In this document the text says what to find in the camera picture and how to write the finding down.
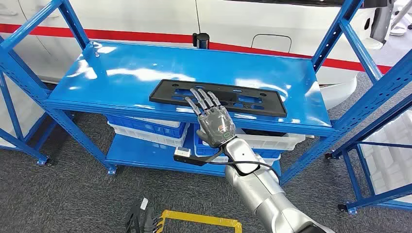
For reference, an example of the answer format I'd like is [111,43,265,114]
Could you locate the white floor stand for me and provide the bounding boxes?
[389,0,412,36]

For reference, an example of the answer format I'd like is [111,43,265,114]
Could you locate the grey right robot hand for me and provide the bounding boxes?
[185,88,237,149]

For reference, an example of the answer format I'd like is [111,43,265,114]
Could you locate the yellow floor tape square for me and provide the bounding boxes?
[155,209,243,233]

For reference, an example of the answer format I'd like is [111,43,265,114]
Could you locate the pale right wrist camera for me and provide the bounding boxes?
[173,147,223,167]

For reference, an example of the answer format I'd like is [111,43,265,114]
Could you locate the black part in crate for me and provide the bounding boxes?
[240,128,288,138]

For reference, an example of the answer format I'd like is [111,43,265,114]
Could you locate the black plastic plate bracket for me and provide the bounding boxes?
[149,79,288,118]

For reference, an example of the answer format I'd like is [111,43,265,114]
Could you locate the black stanchion post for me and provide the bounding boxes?
[192,32,210,50]

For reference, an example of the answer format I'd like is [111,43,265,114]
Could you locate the blue metal shelf rack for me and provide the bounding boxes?
[0,0,412,187]
[324,93,412,216]
[0,72,76,167]

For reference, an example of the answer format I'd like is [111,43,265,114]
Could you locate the white car with red stripe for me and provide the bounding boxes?
[0,0,396,111]

